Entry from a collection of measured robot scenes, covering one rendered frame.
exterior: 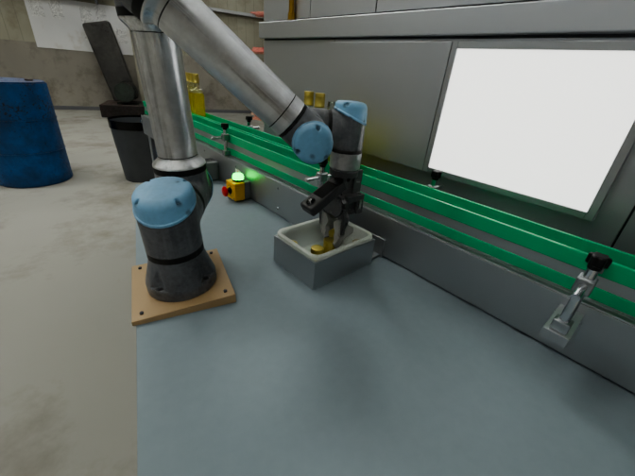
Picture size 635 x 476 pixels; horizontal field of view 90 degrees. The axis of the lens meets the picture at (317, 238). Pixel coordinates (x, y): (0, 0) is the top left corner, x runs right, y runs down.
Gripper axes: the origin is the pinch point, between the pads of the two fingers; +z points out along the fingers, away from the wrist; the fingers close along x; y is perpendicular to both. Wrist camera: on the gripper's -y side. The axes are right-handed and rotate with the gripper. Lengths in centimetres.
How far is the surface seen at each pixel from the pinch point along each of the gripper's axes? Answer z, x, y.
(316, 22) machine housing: -56, 54, 33
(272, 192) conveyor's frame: -1.2, 37.6, 5.4
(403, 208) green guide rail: -9.3, -8.2, 18.5
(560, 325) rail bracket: -6, -51, 8
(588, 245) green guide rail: -14, -47, 27
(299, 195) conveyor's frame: -4.7, 22.5, 5.8
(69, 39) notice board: -59, 899, 37
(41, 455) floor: 82, 46, -80
